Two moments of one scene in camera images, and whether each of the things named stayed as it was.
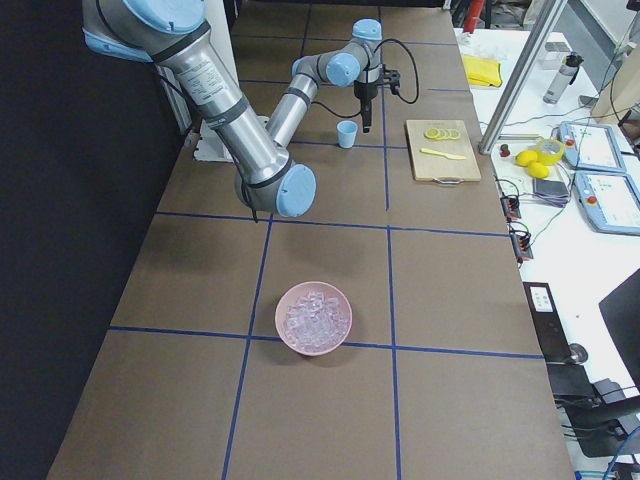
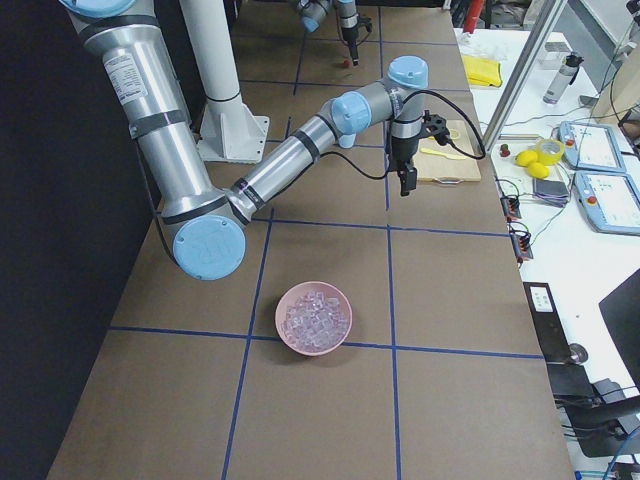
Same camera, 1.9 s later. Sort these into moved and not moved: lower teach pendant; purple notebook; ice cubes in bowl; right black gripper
Moved: right black gripper
Not moved: ice cubes in bowl; lower teach pendant; purple notebook
